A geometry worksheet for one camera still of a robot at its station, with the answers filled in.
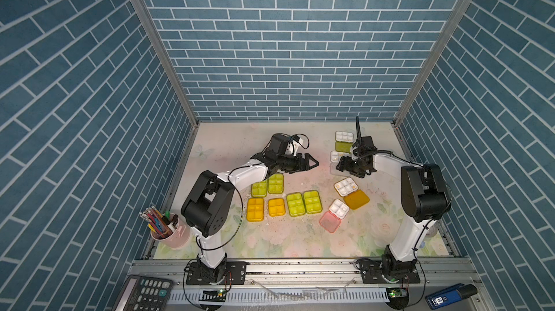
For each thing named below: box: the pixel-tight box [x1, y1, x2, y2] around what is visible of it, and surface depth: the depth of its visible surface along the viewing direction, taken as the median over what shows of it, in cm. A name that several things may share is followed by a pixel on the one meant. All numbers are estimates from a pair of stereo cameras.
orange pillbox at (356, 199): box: [343, 189, 370, 211], surface depth 94 cm
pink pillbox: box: [319, 198, 350, 233], surface depth 88 cm
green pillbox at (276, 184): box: [268, 173, 285, 194], surface depth 96 cm
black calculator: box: [111, 274, 173, 311], surface depth 69 cm
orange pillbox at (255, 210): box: [246, 197, 265, 223], surface depth 90 cm
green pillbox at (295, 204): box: [286, 192, 306, 217], surface depth 91 cm
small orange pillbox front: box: [268, 198, 286, 217], surface depth 91 cm
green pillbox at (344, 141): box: [334, 130, 355, 154], surface depth 114 cm
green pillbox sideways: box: [250, 179, 268, 198], surface depth 95 cm
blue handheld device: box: [424, 283, 478, 309], surface depth 69 cm
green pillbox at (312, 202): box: [303, 190, 323, 215], surface depth 91 cm
